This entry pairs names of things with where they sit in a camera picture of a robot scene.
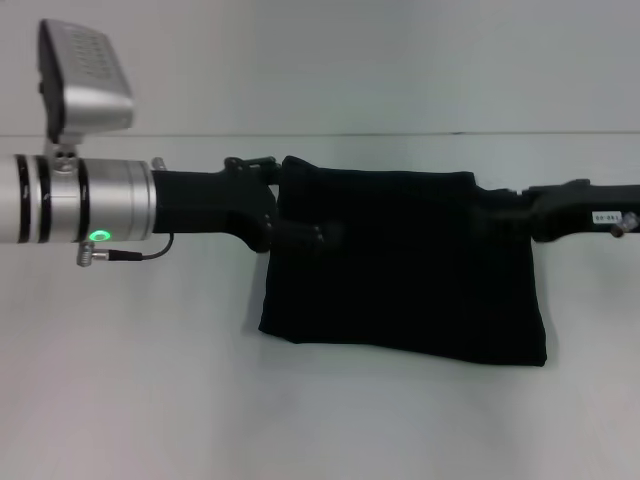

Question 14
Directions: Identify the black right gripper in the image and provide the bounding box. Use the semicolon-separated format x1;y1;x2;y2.
474;178;640;244

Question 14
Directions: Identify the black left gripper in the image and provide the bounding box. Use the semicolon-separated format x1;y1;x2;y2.
152;155;347;253

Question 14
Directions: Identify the black t-shirt with white lettering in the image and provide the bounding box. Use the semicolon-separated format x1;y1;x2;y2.
257;154;549;369

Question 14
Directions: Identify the grey left gripper cable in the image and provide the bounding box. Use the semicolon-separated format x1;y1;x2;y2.
75;158;175;268

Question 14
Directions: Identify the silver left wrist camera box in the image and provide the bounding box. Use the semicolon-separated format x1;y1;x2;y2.
37;18;136;151

